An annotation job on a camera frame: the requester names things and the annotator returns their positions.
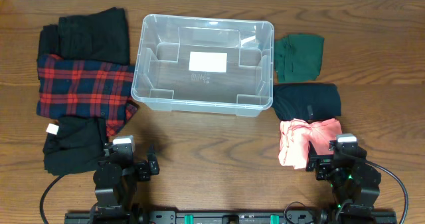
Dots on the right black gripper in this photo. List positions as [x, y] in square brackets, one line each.
[324, 162]

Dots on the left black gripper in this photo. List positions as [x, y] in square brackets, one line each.
[145, 169]

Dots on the coral pink garment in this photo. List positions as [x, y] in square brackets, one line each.
[296, 136]

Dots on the dark teal garment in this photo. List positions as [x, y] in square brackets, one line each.
[306, 101]

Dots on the black garment with white tag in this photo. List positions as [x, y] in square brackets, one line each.
[77, 146]

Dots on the dark green garment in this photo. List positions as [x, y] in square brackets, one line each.
[298, 57]

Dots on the red navy plaid shirt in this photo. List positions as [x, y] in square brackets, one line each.
[87, 89]

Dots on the clear plastic storage container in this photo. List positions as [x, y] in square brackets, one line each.
[162, 79]

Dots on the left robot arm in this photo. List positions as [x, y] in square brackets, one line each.
[116, 182]

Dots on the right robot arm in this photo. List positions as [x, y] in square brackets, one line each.
[355, 184]

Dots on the white label in container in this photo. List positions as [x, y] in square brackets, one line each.
[207, 62]

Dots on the black mounting rail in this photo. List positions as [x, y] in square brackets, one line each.
[172, 217]

